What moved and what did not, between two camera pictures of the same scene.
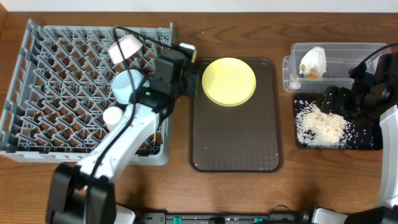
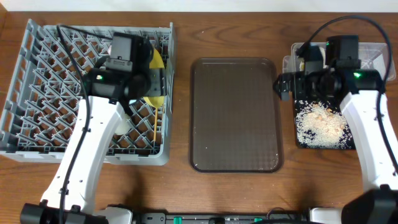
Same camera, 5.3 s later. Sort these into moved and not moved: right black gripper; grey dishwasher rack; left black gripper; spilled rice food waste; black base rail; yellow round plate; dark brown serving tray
Moved: yellow round plate; right black gripper; left black gripper
Not moved: black base rail; dark brown serving tray; grey dishwasher rack; spilled rice food waste
